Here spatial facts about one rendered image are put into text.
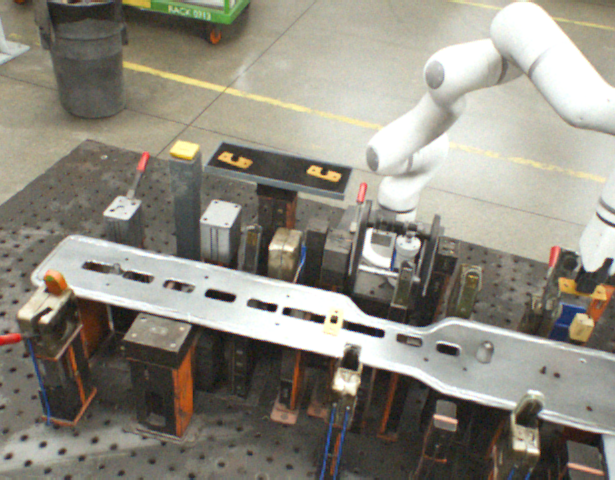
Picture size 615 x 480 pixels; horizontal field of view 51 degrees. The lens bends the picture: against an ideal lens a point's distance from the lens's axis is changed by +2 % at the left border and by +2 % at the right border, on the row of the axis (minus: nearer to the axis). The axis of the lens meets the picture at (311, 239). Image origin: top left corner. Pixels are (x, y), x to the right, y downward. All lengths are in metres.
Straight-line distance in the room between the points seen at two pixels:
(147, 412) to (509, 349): 0.84
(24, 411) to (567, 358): 1.27
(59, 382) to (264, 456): 0.50
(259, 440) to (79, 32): 2.87
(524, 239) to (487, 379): 2.21
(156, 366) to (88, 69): 2.88
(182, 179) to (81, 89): 2.49
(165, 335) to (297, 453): 0.45
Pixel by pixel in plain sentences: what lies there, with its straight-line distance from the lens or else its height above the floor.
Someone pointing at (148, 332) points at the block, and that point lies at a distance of 1.39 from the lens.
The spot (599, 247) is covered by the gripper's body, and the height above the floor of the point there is 1.39.
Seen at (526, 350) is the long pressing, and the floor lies 1.00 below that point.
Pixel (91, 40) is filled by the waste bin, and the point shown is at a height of 0.51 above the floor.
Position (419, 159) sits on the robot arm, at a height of 1.18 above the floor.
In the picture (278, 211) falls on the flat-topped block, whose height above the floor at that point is 1.05.
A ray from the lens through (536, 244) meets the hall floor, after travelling 3.59.
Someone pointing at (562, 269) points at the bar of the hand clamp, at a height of 1.17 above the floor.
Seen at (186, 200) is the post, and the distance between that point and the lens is 1.77.
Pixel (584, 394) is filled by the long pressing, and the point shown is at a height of 1.00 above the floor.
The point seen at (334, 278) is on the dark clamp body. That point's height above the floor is 0.99.
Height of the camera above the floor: 2.06
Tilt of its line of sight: 39 degrees down
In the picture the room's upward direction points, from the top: 7 degrees clockwise
